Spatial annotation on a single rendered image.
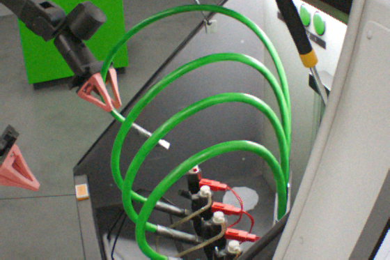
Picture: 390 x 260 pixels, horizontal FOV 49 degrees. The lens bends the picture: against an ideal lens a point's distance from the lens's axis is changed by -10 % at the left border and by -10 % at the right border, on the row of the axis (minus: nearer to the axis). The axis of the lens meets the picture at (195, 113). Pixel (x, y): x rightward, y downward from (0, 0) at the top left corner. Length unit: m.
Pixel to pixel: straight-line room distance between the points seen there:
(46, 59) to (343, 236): 3.85
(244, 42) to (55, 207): 1.83
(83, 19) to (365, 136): 0.67
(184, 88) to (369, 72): 0.80
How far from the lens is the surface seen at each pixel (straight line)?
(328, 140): 0.52
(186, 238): 0.81
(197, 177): 0.93
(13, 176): 0.74
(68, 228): 2.60
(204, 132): 1.27
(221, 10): 0.87
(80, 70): 0.95
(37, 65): 4.21
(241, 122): 1.30
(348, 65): 0.50
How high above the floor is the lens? 1.65
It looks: 28 degrees down
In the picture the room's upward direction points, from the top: 3 degrees counter-clockwise
